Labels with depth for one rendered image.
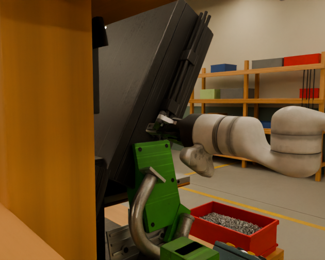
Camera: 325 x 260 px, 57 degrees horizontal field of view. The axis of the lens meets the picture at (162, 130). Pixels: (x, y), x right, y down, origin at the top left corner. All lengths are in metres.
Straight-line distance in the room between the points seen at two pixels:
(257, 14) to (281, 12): 0.54
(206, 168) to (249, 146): 0.10
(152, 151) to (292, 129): 0.39
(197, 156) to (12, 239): 0.36
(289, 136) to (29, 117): 0.33
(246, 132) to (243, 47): 6.74
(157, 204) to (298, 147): 0.40
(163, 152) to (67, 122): 0.48
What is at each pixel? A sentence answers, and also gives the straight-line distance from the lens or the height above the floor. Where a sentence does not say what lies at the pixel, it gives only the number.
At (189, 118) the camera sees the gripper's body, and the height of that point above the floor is 1.34.
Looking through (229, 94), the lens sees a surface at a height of 1.53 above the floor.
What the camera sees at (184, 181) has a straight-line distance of 0.98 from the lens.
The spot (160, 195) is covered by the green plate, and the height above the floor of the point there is 1.14.
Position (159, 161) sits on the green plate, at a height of 1.22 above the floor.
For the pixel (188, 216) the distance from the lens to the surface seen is 0.76.
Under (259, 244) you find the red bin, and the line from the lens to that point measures 1.19.
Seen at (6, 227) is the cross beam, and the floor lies 1.27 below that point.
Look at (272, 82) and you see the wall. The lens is 6.78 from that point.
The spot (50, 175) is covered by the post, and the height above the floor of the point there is 1.30.
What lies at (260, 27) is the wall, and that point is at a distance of 7.09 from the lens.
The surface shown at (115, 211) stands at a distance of 1.35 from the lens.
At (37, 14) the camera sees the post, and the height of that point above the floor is 1.45.
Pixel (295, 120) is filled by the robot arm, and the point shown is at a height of 1.35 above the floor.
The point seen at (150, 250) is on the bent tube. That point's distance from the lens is 0.69.
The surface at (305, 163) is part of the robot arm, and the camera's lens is 0.47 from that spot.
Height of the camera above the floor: 1.37
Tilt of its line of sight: 5 degrees down
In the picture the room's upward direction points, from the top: straight up
